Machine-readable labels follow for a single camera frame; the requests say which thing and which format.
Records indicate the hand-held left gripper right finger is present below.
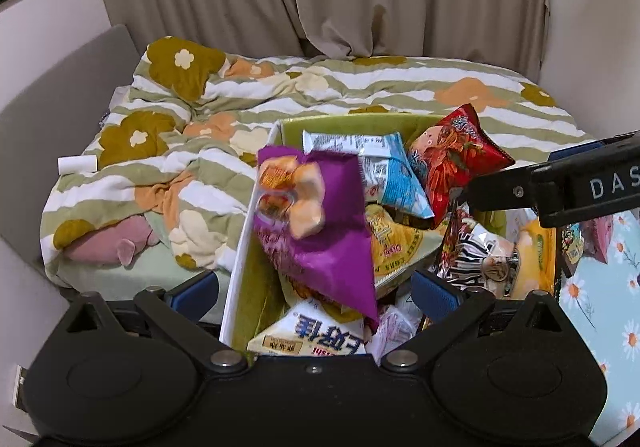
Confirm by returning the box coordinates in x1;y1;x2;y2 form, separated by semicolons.
382;270;562;371

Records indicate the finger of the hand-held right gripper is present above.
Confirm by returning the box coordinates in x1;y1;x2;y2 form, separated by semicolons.
457;162;551;214
547;139;608;162

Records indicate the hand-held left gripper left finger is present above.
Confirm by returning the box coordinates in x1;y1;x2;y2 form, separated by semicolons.
65;271;249;373

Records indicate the green cardboard box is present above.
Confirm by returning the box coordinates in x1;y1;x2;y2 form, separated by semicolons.
219;113;560;361

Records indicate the white and pink snack bag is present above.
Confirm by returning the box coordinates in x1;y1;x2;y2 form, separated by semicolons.
367;304;419;361

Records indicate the yellow black-striped chip bag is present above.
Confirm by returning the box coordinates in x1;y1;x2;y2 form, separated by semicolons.
437;209;557;301

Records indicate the red cartoon snack bag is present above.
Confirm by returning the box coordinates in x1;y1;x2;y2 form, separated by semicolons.
407;103;516;229

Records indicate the pale yellow snack bag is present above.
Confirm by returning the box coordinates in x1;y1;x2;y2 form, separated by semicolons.
364;204;449;301

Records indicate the blue and white snack bag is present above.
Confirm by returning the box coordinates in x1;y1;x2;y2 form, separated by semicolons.
302;129;435;220

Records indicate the yellow cheese stick snack bag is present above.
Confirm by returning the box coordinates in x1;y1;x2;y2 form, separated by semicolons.
247;297;369;359

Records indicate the purple snack bag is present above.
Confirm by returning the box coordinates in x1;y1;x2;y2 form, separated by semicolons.
252;144;381;334

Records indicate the dark brown snack bag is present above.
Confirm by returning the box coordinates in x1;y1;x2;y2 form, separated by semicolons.
560;222;586;278

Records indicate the pink plush toy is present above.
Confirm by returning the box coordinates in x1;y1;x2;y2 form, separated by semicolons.
64;216;162;269

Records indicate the small white roll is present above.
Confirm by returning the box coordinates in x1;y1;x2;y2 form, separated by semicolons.
57;155;97;174

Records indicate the striped floral blanket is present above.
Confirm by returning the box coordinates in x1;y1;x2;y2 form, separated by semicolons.
40;34;597;289

